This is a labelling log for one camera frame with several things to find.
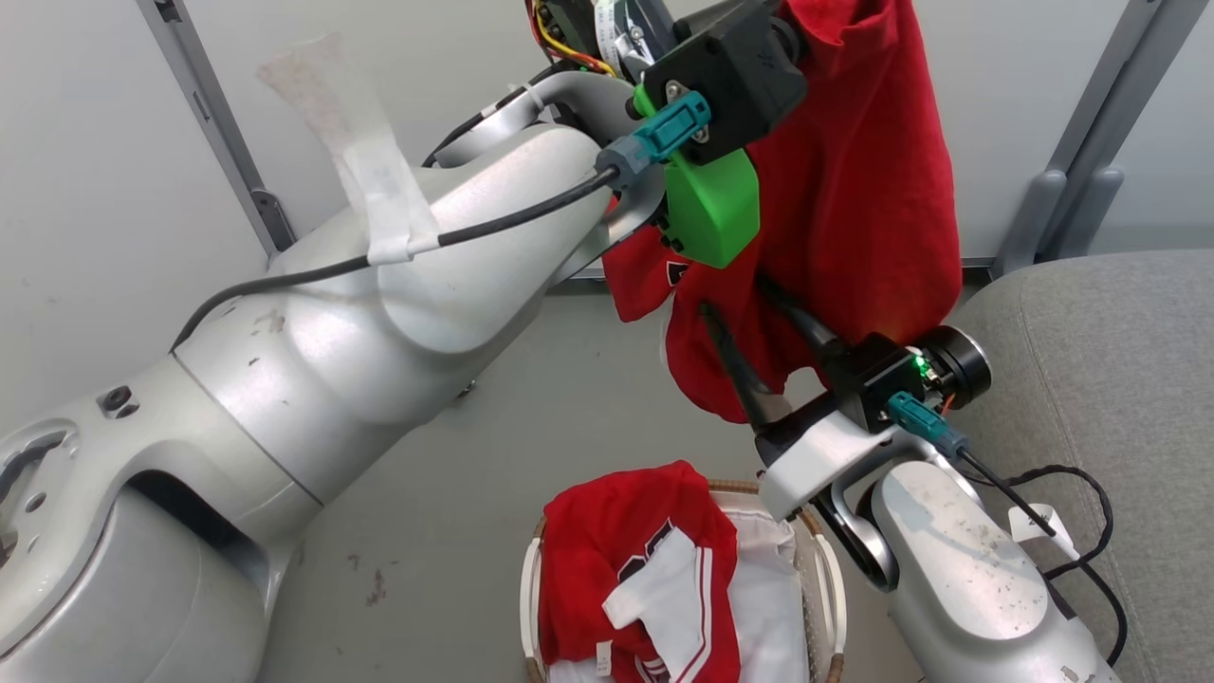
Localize teal left cable connector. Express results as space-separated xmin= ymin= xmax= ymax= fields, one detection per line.
xmin=596 ymin=92 xmax=712 ymax=191

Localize grey metal partition post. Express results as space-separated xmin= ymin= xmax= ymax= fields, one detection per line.
xmin=136 ymin=0 xmax=297 ymax=259
xmin=991 ymin=0 xmax=1188 ymax=278

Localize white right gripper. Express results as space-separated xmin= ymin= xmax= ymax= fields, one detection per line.
xmin=700 ymin=277 xmax=935 ymax=521

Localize teal right cable connector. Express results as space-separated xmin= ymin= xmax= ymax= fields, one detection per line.
xmin=887 ymin=392 xmax=970 ymax=461

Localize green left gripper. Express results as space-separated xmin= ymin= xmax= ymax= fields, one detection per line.
xmin=634 ymin=85 xmax=762 ymax=268

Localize white laundry basket brown rim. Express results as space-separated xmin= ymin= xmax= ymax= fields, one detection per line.
xmin=520 ymin=479 xmax=847 ymax=683

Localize teal cable connector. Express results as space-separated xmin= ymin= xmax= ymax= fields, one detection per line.
xmin=596 ymin=92 xmax=712 ymax=191
xmin=887 ymin=392 xmax=970 ymax=461

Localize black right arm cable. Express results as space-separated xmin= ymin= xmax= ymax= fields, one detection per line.
xmin=956 ymin=451 xmax=1130 ymax=667

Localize grey fabric sofa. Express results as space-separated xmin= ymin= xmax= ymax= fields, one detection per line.
xmin=934 ymin=249 xmax=1214 ymax=683

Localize plain red garment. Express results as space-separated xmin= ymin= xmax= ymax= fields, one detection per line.
xmin=602 ymin=0 xmax=964 ymax=425

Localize coloured wire bundle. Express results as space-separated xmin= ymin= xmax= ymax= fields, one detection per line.
xmin=526 ymin=0 xmax=622 ymax=77

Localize white tape strip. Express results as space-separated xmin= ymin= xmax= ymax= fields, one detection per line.
xmin=258 ymin=38 xmax=442 ymax=267

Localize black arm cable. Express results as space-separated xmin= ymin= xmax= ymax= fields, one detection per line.
xmin=956 ymin=451 xmax=1130 ymax=667
xmin=171 ymin=166 xmax=622 ymax=352

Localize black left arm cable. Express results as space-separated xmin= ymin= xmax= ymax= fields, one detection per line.
xmin=171 ymin=166 xmax=622 ymax=352

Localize white cable label tag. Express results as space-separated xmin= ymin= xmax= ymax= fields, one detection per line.
xmin=1007 ymin=503 xmax=1082 ymax=563

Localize red jersey white striped sleeves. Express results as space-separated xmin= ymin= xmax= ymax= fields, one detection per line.
xmin=538 ymin=461 xmax=741 ymax=683

